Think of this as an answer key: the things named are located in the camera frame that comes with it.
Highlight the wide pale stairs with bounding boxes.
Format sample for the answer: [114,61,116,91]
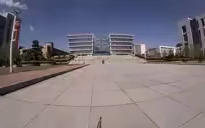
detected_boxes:
[69,54,146,65]

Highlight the wide building with glass middle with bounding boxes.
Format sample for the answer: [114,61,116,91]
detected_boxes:
[66,32,135,56]

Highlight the pale concrete slab plaza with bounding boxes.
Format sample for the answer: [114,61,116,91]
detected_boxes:
[0,62,205,128]

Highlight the white narrow building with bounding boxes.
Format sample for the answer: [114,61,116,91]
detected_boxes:
[134,43,147,56]

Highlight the robot's own part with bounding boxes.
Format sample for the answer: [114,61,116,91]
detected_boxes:
[96,115,103,128]

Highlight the white low building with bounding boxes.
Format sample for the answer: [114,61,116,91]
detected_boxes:
[158,45,177,58]

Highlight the group of trees and bushes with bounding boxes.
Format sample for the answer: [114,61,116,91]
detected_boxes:
[18,39,76,66]

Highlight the dark hedge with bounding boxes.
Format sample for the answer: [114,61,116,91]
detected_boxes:
[144,54,205,64]

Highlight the dark kerb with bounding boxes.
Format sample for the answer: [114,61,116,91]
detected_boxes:
[0,63,91,100]

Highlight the dark grass strip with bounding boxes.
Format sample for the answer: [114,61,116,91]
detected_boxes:
[0,63,68,77]

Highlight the red brick strip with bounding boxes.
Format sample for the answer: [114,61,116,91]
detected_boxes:
[0,63,88,90]

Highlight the white lamp pole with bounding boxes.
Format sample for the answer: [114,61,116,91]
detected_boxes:
[8,11,19,74]

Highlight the grey multi-storey building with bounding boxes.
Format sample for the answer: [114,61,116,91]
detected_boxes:
[180,9,205,59]

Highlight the dark building with red panel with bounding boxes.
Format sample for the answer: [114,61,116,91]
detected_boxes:
[0,9,23,68]

